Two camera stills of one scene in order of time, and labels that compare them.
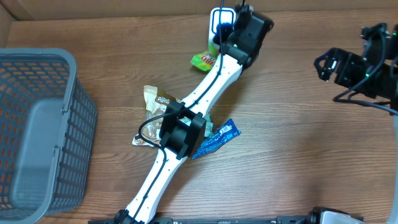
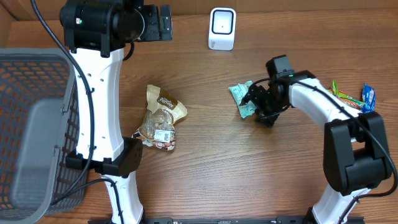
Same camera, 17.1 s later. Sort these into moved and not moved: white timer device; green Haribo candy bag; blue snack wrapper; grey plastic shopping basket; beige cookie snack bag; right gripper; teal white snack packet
Moved: green Haribo candy bag; teal white snack packet; blue snack wrapper; right gripper
Not moved: beige cookie snack bag; grey plastic shopping basket; white timer device
